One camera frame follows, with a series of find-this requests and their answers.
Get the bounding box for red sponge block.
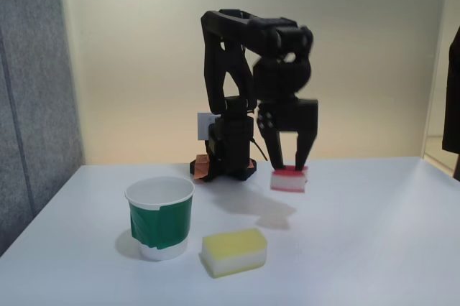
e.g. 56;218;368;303
270;165;310;194

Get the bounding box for yellow sponge block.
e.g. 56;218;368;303
201;227;268;279

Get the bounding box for white paper cup green tape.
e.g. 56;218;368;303
124;175;196;261

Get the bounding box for grey fabric partition panel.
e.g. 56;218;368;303
0;0;86;257

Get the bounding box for black cable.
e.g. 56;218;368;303
251;134;270;162

